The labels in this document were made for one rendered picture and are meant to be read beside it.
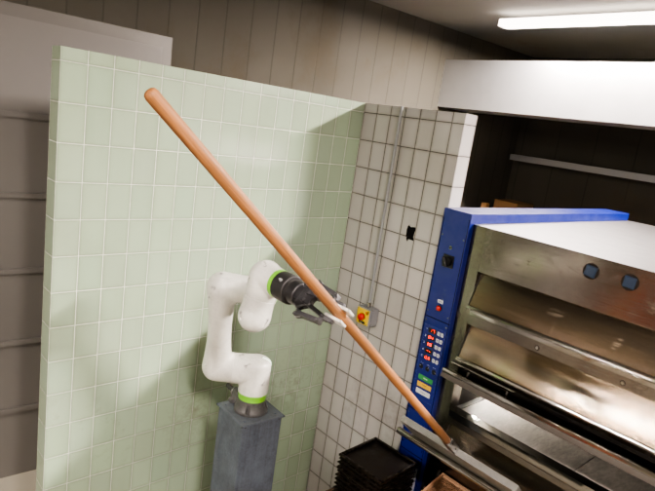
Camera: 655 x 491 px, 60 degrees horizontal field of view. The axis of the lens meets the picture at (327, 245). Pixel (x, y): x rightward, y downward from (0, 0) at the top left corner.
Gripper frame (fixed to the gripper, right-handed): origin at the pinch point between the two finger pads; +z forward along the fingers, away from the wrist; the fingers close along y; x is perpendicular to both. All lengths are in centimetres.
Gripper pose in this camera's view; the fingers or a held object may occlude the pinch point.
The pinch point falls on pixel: (338, 314)
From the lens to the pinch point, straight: 158.4
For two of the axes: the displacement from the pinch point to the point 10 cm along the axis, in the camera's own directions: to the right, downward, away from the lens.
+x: -4.6, -6.0, -6.6
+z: 6.6, 2.6, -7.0
